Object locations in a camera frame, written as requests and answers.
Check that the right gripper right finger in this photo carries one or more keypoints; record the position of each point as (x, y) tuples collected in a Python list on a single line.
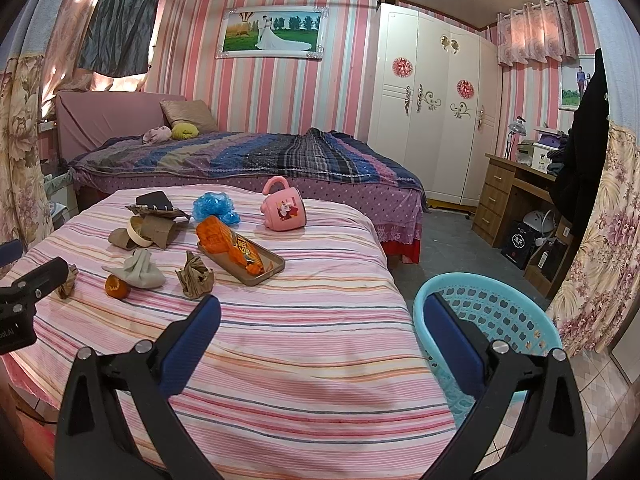
[(549, 440)]

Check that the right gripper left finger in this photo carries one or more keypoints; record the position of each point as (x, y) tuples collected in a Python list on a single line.
[(94, 441)]

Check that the small brown wrapper piece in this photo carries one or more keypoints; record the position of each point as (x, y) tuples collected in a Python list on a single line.
[(66, 290)]

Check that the beige face mask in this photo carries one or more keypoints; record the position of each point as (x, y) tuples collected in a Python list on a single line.
[(138, 270)]

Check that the small brown cardboard tube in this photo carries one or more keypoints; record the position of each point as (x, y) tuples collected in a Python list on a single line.
[(121, 239)]

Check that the orange snack bag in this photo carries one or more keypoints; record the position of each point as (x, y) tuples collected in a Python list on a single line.
[(218, 239)]

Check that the blue plastic bag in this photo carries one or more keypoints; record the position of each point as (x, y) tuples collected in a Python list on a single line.
[(219, 205)]

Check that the dark patterned snack wrapper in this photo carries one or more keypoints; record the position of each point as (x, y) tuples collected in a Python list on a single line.
[(145, 210)]

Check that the blue plastic trash basket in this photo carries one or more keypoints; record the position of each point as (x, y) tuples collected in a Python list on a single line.
[(498, 310)]

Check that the floral curtain left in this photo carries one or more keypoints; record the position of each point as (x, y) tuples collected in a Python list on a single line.
[(25, 212)]

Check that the floral curtain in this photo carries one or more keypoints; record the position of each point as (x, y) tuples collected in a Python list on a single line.
[(25, 212), (602, 282)]

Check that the floral curtain right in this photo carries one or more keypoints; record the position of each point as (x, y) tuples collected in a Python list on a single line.
[(602, 282)]

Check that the black smartphone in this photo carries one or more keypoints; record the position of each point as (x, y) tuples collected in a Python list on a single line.
[(156, 200)]

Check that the black box under desk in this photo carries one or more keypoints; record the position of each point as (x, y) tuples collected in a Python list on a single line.
[(520, 244)]

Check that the pink striped bed cover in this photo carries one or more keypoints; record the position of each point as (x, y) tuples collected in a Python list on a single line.
[(314, 374)]

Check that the purple bed with blanket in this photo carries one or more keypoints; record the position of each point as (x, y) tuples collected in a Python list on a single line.
[(101, 139)]

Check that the brown phone case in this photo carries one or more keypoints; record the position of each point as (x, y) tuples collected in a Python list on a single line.
[(273, 263)]

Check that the pink plush toy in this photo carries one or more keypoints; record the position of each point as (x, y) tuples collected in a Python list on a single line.
[(157, 135)]

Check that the wooden desk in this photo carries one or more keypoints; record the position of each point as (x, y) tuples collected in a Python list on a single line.
[(510, 191)]

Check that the yellow plush toy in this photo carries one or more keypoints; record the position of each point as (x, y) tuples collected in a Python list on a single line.
[(184, 131)]

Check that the pink cartoon mug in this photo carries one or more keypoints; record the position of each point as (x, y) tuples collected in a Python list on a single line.
[(282, 208)]

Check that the brown pillow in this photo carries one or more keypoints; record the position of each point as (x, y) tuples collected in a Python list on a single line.
[(196, 113)]

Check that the black hanging coat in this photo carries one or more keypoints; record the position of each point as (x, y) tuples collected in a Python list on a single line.
[(575, 188)]

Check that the dark window cloth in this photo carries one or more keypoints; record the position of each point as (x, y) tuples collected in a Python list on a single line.
[(118, 37)]

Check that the white printer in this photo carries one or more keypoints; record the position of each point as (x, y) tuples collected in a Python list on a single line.
[(547, 141)]

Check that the desk lamp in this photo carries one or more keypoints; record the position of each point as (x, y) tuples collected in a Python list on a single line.
[(515, 132)]

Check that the white wardrobe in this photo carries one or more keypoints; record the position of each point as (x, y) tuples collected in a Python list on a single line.
[(436, 103)]

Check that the small framed photo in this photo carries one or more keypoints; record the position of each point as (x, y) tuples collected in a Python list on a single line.
[(575, 77)]

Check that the framed wedding photo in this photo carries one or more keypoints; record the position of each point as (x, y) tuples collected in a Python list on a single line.
[(273, 32)]

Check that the pink window curtain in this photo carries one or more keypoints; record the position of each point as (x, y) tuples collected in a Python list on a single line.
[(538, 32)]

